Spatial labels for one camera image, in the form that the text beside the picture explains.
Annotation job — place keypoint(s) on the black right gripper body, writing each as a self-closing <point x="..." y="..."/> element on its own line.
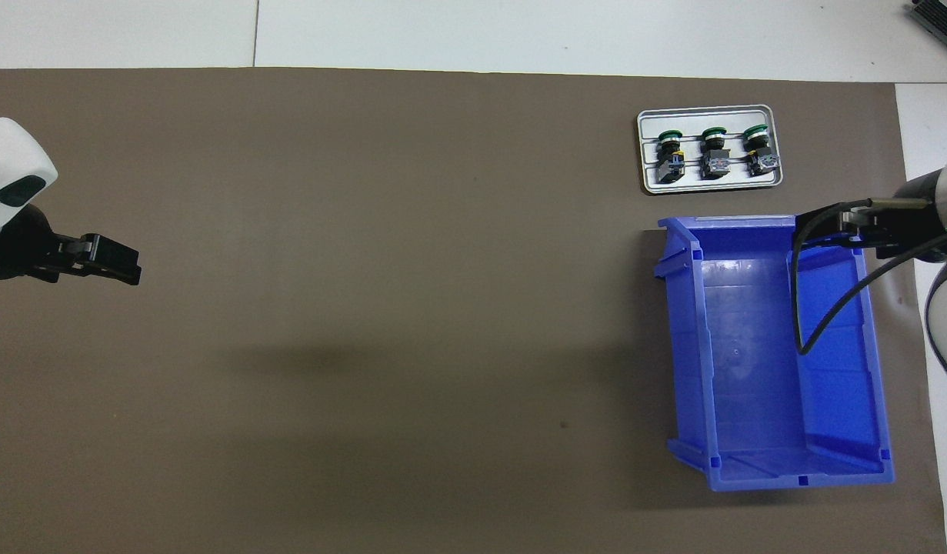
<point x="911" y="223"/>

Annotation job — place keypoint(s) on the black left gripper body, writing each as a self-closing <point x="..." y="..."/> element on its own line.
<point x="11" y="246"/>

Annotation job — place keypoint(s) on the green push button switch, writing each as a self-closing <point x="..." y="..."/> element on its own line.
<point x="671" y="161"/>
<point x="760" y="154"/>
<point x="715" y="158"/>

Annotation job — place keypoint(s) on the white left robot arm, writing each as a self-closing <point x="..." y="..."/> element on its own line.
<point x="11" y="154"/>

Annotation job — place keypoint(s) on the blue plastic storage bin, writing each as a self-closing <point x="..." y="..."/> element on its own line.
<point x="750" y="369"/>

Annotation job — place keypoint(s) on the grey metal tray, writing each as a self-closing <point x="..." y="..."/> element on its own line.
<point x="711" y="115"/>

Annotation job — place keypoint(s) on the dark grey ribbed device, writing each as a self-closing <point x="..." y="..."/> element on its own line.
<point x="942" y="23"/>

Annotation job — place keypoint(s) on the brown table mat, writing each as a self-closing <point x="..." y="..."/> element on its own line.
<point x="365" y="308"/>

